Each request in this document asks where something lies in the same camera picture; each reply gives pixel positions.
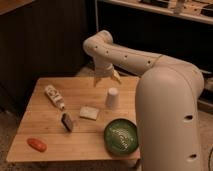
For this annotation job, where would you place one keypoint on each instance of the dark eraser block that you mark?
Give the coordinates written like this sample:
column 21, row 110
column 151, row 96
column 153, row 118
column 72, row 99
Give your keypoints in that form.
column 67, row 122

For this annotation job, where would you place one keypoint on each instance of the green ceramic bowl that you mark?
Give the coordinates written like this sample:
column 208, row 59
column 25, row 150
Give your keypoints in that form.
column 120, row 137

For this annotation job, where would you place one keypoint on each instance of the orange oval object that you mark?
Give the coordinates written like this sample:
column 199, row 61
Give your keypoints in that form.
column 37, row 144

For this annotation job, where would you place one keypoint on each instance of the white sponge pad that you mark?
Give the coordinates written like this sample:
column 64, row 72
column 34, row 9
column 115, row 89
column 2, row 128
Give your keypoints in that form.
column 89, row 112

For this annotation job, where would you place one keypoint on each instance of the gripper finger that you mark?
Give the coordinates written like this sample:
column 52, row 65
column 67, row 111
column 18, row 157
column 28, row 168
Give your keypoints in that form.
column 116, row 76
column 96, row 81

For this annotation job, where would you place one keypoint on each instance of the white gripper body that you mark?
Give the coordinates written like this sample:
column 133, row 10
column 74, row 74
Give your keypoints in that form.
column 103, row 68

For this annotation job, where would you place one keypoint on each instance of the vertical metal pole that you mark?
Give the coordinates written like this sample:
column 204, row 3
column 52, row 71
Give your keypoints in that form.
column 96, row 15

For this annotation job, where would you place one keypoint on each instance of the background shelf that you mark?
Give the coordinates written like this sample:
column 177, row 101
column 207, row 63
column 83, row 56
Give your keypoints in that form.
column 184, row 9

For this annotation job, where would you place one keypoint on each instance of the wooden table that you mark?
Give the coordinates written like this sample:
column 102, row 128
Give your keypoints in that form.
column 42, row 120

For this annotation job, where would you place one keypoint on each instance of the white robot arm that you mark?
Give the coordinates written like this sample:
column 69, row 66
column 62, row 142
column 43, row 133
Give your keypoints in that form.
column 165, row 102

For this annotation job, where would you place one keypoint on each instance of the white labelled bottle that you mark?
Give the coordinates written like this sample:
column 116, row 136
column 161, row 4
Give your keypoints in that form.
column 55, row 97

